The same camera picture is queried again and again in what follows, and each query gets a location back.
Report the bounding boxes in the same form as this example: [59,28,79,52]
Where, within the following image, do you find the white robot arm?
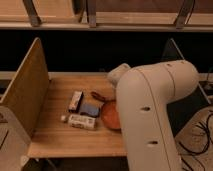
[107,60,199,171]

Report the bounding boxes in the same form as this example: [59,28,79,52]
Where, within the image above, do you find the dark red brown spoon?
[90,91,115,102]

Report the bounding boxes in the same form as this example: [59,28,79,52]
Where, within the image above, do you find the blue sponge block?
[80,103,99,117]

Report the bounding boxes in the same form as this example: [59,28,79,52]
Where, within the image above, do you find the small white brown box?
[68,91,83,112]

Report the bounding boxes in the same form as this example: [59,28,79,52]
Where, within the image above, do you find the white tube with cap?
[60,114,96,130]

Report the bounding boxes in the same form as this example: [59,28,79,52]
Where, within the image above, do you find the right dark side panel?
[161,38,210,136]

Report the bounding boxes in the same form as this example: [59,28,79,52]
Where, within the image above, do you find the left wooden side panel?
[0,38,49,141]

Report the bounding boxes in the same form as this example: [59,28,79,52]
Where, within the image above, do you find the upper wooden shelf frame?
[0,0,213,32]

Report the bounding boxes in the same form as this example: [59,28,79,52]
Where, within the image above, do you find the black cables on floor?
[178,111,213,171]

